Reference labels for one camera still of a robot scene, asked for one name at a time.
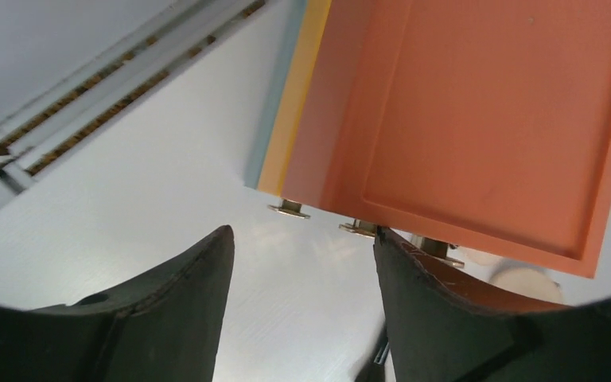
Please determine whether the aluminium frame rail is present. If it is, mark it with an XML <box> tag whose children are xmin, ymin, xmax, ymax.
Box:
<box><xmin>0</xmin><ymin>1</ymin><xmax>263</xmax><ymax>209</ymax></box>

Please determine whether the black eyebrow comb brush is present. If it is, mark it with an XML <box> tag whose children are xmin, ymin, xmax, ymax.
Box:
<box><xmin>354</xmin><ymin>323</ymin><xmax>390</xmax><ymax>382</ymax></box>

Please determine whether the orange yellow blue drawer box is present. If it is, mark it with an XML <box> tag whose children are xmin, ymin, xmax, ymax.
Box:
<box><xmin>247</xmin><ymin>1</ymin><xmax>611</xmax><ymax>277</ymax></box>

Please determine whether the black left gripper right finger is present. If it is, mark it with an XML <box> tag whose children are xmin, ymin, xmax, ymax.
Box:
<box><xmin>373</xmin><ymin>227</ymin><xmax>611</xmax><ymax>381</ymax></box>

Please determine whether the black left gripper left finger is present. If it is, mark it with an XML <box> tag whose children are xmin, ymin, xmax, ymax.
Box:
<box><xmin>0</xmin><ymin>225</ymin><xmax>235</xmax><ymax>381</ymax></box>

